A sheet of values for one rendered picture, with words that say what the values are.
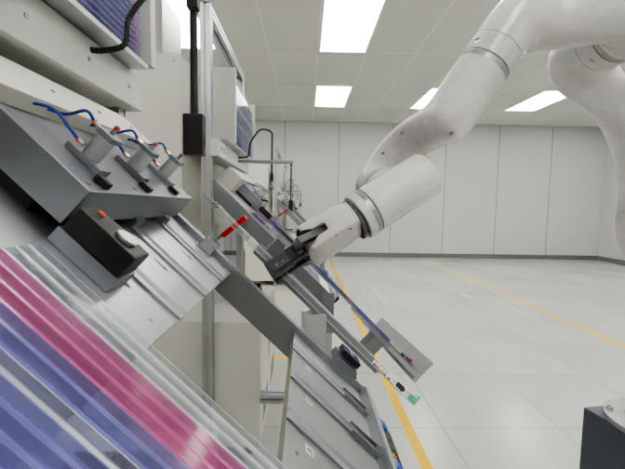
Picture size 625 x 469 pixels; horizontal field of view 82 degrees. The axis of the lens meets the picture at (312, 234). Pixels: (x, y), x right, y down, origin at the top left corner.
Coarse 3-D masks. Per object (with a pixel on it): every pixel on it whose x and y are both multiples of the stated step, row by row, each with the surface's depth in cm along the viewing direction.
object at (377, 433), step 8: (360, 392) 76; (368, 392) 75; (368, 400) 71; (368, 408) 69; (368, 416) 67; (376, 416) 66; (368, 424) 65; (376, 424) 64; (376, 432) 62; (376, 440) 60; (384, 440) 59; (376, 448) 59; (384, 448) 57; (384, 456) 56; (384, 464) 54; (392, 464) 53
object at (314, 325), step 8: (304, 312) 98; (304, 320) 95; (312, 320) 96; (320, 320) 96; (304, 328) 96; (312, 328) 96; (320, 328) 96; (312, 336) 96; (320, 336) 96; (320, 344) 96
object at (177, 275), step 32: (0, 192) 36; (0, 224) 33; (32, 224) 36; (64, 256) 36; (160, 256) 54; (192, 256) 64; (96, 288) 36; (128, 288) 40; (160, 288) 45; (192, 288) 54; (128, 320) 36; (160, 320) 40
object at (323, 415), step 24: (288, 360) 63; (312, 360) 70; (288, 384) 54; (312, 384) 61; (336, 384) 69; (288, 408) 47; (312, 408) 53; (336, 408) 60; (360, 408) 68; (288, 432) 43; (312, 432) 47; (336, 432) 53; (360, 432) 59; (288, 456) 39; (312, 456) 43; (336, 456) 47; (360, 456) 53
